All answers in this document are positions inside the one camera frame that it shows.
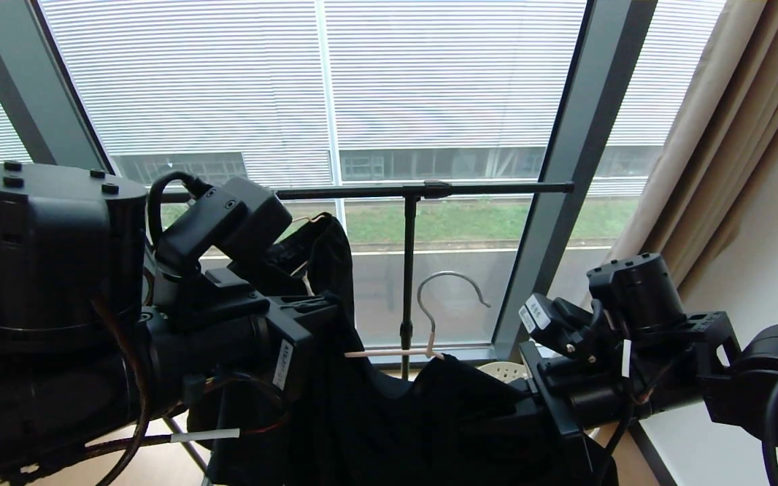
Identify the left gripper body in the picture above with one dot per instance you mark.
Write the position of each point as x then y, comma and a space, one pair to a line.
240, 358

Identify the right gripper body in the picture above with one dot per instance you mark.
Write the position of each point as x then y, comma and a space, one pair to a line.
585, 398

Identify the black shorts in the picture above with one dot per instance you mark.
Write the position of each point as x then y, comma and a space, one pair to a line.
331, 270

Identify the pink clothes hanger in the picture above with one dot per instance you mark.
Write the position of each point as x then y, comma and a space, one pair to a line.
429, 324
304, 219

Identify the black garment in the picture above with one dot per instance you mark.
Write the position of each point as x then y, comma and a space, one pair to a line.
429, 432

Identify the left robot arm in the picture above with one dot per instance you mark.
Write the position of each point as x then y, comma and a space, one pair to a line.
44, 270

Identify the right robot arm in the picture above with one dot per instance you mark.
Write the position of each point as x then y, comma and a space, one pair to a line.
733, 378

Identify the white laundry basket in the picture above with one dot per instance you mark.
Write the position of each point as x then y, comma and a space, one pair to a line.
500, 371

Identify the black clothes rack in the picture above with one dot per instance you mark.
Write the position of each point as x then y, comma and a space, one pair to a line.
470, 189

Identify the beige curtain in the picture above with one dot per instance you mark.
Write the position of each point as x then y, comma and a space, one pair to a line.
720, 135

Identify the window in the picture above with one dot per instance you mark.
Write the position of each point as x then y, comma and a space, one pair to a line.
429, 81

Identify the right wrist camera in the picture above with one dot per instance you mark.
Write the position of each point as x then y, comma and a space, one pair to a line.
558, 320

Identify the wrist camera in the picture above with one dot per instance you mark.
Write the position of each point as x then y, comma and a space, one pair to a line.
558, 320
227, 223

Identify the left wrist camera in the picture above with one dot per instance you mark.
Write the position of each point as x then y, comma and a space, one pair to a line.
227, 223

